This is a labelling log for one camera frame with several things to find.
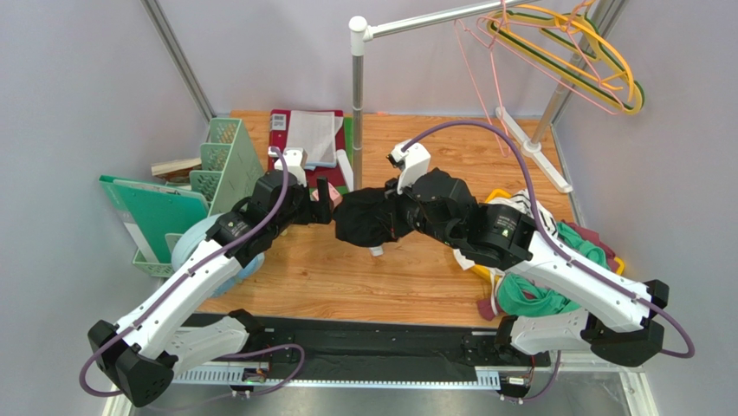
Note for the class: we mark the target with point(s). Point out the yellow plastic tray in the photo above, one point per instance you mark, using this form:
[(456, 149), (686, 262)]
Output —
[(585, 241)]

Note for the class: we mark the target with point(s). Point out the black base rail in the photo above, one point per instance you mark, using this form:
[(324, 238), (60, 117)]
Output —
[(315, 353)]

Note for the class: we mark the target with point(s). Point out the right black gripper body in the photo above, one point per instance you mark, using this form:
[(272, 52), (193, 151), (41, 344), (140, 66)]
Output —
[(400, 210)]

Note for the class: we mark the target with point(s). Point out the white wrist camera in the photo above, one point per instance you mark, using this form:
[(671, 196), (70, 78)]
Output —
[(412, 160), (293, 159)]

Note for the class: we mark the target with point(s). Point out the black white striped shirt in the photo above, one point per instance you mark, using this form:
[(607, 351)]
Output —
[(521, 201)]

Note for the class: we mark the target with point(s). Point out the green mesh file organizer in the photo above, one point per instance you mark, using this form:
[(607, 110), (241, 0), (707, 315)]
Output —
[(230, 168)]

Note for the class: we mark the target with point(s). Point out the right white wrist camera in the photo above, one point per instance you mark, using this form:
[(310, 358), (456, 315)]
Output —
[(412, 160)]

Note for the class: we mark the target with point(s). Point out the silver white clothes rack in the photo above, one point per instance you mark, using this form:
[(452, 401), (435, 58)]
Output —
[(363, 32)]

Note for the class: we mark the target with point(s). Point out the black tank top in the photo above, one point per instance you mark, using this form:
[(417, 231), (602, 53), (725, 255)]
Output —
[(368, 218)]

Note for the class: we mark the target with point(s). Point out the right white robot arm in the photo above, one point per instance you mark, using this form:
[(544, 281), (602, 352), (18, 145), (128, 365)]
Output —
[(613, 319)]

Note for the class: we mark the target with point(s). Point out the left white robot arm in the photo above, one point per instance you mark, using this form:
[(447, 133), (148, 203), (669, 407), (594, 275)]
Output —
[(140, 354)]

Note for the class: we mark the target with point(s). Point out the green sheet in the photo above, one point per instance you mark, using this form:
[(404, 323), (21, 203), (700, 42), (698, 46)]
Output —
[(345, 156)]

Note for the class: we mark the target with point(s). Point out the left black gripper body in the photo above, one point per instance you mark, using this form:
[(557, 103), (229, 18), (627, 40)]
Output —
[(301, 211)]

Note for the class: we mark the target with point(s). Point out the red folder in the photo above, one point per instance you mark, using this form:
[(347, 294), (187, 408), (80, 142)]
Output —
[(278, 130)]

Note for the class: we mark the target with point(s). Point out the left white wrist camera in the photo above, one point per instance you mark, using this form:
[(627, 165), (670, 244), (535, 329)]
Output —
[(293, 159)]

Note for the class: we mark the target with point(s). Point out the white mesh pouch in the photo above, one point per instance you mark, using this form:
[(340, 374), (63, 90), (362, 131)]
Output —
[(315, 133)]

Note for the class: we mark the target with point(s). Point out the green garment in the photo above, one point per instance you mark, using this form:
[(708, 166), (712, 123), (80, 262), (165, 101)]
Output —
[(530, 297)]

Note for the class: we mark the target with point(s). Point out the yellow plastic hanger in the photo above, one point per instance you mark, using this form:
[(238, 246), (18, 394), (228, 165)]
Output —
[(625, 75)]

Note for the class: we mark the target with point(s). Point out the wooden block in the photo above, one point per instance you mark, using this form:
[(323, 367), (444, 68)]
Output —
[(176, 171)]

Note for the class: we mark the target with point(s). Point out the green plastic hanger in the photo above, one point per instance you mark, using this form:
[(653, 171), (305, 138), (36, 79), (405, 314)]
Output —
[(599, 40)]

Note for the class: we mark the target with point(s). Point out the green clipboard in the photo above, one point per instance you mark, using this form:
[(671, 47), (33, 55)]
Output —
[(151, 211)]

